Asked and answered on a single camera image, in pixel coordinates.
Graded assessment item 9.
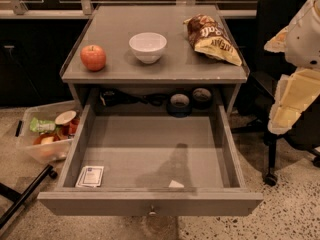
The grey top drawer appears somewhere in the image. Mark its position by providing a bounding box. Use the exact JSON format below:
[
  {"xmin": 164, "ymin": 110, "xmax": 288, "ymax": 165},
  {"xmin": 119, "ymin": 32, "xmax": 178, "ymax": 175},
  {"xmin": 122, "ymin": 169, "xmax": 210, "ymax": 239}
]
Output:
[{"xmin": 38, "ymin": 105, "xmax": 263, "ymax": 216}]

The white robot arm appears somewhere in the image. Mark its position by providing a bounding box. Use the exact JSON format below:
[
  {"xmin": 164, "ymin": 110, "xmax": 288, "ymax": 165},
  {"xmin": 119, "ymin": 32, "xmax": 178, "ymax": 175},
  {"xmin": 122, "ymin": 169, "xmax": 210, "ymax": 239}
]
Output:
[{"xmin": 264, "ymin": 0, "xmax": 320, "ymax": 135}]

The grey cabinet with glass top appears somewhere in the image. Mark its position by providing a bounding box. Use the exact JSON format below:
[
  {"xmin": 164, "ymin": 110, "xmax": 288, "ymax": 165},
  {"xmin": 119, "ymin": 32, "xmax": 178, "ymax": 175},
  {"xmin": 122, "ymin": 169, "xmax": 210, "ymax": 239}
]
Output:
[{"xmin": 62, "ymin": 5, "xmax": 249, "ymax": 110}]

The black office chair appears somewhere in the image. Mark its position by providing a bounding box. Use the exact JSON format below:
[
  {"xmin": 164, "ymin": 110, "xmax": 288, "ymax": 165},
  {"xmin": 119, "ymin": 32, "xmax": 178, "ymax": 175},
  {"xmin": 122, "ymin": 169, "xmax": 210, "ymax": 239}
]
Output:
[{"xmin": 236, "ymin": 0, "xmax": 320, "ymax": 186}]

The dark tape roll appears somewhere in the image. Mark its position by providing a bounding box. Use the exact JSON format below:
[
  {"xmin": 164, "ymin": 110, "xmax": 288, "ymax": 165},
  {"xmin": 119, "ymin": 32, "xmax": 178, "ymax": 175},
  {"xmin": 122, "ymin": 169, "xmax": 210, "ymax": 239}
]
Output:
[{"xmin": 192, "ymin": 88, "xmax": 213, "ymax": 109}]

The brown yellow chip bag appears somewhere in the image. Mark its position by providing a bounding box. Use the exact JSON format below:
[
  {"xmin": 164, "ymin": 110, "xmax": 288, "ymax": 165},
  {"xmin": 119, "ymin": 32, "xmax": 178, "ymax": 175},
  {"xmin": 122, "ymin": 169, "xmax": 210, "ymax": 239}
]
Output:
[{"xmin": 183, "ymin": 14, "xmax": 242, "ymax": 66}]

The black tape roll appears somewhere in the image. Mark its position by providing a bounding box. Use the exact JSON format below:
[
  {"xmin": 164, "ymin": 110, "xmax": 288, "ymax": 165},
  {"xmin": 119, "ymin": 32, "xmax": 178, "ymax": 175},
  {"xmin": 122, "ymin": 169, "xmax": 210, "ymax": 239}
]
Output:
[{"xmin": 166, "ymin": 93, "xmax": 192, "ymax": 118}]

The small white paper scrap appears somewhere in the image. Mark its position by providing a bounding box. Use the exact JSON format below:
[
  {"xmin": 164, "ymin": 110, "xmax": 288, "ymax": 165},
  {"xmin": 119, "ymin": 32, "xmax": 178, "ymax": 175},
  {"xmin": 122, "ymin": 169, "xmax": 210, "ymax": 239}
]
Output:
[{"xmin": 169, "ymin": 180, "xmax": 184, "ymax": 188}]

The white ceramic bowl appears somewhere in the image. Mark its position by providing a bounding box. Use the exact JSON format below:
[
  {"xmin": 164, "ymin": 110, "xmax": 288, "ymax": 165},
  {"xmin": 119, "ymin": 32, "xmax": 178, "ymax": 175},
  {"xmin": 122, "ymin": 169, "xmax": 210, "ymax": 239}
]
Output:
[{"xmin": 129, "ymin": 32, "xmax": 167, "ymax": 64}]

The red apple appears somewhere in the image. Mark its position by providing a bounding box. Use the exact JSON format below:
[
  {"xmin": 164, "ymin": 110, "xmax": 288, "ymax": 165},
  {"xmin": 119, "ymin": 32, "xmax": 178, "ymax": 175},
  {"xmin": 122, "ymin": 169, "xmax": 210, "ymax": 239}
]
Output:
[{"xmin": 80, "ymin": 45, "xmax": 106, "ymax": 72}]

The small white bowl in bin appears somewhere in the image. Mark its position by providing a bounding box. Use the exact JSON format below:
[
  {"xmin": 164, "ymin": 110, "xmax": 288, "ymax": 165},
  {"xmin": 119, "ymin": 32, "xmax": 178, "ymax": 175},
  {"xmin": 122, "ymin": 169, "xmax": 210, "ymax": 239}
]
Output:
[{"xmin": 55, "ymin": 110, "xmax": 77, "ymax": 125}]

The clear plastic storage bin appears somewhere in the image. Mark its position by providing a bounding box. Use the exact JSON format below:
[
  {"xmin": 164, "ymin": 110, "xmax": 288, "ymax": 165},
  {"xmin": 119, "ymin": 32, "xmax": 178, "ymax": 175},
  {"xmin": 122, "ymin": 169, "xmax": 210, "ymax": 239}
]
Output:
[{"xmin": 17, "ymin": 101, "xmax": 80, "ymax": 163}]

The green snack bag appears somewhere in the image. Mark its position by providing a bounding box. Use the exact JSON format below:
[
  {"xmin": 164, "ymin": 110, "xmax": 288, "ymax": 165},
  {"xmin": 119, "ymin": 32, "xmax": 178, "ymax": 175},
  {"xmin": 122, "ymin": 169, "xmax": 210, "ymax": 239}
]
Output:
[{"xmin": 29, "ymin": 117, "xmax": 56, "ymax": 133}]

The black chair leg with caster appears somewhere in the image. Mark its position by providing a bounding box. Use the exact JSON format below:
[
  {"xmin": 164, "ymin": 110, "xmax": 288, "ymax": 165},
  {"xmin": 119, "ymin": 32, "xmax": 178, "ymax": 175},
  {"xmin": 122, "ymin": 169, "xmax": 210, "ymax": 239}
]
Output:
[{"xmin": 0, "ymin": 165, "xmax": 58, "ymax": 229}]

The black cable bundle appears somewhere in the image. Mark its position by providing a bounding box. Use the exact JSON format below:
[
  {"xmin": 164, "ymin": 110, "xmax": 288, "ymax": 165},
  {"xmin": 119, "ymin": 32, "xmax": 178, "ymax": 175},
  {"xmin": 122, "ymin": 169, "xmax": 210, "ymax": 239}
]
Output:
[{"xmin": 98, "ymin": 87, "xmax": 169, "ymax": 108}]

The metal railing frame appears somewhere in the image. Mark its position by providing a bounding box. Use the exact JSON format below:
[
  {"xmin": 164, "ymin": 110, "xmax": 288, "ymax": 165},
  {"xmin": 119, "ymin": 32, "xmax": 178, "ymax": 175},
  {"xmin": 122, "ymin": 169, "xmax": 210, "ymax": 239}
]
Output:
[{"xmin": 0, "ymin": 0, "xmax": 258, "ymax": 20}]

